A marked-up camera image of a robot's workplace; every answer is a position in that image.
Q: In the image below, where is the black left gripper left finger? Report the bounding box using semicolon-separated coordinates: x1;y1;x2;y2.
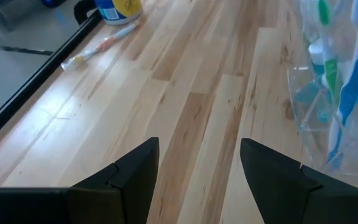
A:
68;136;160;224

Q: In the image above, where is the clear acrylic organizer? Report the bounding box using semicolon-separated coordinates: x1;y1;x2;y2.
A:
286;0;358;177

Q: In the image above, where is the wipes canister with white lid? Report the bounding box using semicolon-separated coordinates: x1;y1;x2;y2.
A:
94;0;144;26

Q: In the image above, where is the green toothbrush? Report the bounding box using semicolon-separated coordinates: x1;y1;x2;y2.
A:
317;0;341;105

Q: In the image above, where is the blue toothbrush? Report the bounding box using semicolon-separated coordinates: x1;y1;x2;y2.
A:
326;0;358;165

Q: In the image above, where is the black frame clamp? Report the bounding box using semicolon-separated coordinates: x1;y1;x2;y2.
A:
73;0;98;26

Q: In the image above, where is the black extrusion table frame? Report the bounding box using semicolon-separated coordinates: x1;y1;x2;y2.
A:
0;14;103;150

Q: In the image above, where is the small teal mouthwash bottle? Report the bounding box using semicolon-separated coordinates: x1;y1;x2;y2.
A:
294;39;332;124

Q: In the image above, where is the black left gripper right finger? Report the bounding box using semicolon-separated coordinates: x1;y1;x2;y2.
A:
240;138;358;224

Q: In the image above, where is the blue object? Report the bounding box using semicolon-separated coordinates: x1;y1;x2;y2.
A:
40;0;68;9

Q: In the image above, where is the orange toothbrush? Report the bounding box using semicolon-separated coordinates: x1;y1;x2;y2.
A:
60;21;141;72

